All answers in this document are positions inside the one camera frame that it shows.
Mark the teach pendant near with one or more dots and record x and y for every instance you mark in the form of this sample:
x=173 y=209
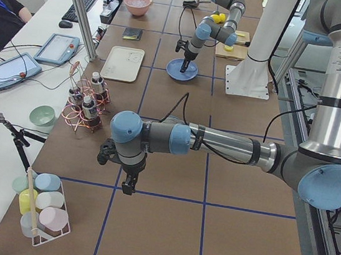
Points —
x=17 y=69

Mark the yellow cup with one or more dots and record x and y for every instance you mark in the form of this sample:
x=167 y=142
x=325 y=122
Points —
x=24 y=201

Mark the teach pendant far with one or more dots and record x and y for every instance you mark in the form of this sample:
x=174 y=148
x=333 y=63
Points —
x=58 y=49

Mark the white wire cup basket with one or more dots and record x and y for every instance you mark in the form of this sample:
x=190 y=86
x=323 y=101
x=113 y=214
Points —
x=30 y=224

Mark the teach pendant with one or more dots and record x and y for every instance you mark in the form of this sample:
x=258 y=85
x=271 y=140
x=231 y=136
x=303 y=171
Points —
x=58 y=49
x=17 y=69

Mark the bamboo cutting board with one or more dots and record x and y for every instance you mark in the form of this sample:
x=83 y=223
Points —
x=240 y=47

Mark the blue cup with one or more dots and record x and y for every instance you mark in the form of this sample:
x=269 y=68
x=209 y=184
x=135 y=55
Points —
x=47 y=182

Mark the black mouse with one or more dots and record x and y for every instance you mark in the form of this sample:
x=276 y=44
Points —
x=65 y=24

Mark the pink cup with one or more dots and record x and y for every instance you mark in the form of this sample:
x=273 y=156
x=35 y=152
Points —
x=54 y=218

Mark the green bowl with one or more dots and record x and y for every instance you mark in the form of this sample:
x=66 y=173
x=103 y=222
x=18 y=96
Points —
x=42 y=116

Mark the lemon half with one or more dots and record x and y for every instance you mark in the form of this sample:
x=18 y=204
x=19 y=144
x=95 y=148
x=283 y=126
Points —
x=228 y=48

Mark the bottle white cap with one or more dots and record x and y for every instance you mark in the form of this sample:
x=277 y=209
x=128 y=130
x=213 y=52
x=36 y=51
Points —
x=75 y=95
x=98 y=85
x=89 y=110

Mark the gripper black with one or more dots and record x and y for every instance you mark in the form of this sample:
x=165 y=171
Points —
x=132 y=171
x=188 y=55

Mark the white cup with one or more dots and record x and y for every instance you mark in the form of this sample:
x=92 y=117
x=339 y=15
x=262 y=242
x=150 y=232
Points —
x=50 y=198

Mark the cream bear tray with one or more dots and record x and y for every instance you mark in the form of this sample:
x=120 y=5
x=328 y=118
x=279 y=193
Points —
x=122 y=64

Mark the copper wire bottle rack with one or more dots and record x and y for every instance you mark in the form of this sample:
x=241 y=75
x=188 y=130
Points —
x=72 y=114

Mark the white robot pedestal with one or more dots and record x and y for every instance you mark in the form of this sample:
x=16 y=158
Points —
x=250 y=77

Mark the bottle white cap right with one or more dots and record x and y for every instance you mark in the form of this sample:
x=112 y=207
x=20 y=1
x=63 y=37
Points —
x=98 y=85

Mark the pink bowl of ice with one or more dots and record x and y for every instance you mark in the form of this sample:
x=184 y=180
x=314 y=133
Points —
x=137 y=7

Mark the aluminium frame post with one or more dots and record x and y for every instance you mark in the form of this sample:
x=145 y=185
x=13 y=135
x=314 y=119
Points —
x=85 y=29

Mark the bottle white cap left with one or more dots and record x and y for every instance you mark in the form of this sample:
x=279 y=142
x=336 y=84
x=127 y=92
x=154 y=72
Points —
x=75 y=95

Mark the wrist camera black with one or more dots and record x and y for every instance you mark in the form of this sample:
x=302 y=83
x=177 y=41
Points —
x=107 y=152

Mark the bottle white cap lower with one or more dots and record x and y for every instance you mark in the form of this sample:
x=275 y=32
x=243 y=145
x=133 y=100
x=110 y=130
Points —
x=89 y=110

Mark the grey cloth with yellow sponge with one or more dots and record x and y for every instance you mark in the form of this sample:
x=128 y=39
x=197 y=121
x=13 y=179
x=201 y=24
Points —
x=132 y=34

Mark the yellow lemon round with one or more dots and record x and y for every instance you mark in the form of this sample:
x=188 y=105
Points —
x=221 y=17

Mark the steel ice scoop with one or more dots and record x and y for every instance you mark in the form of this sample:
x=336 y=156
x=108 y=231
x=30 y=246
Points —
x=194 y=3

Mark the yellow lemon upper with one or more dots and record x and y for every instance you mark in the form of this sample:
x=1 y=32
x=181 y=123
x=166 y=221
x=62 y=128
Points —
x=216 y=18

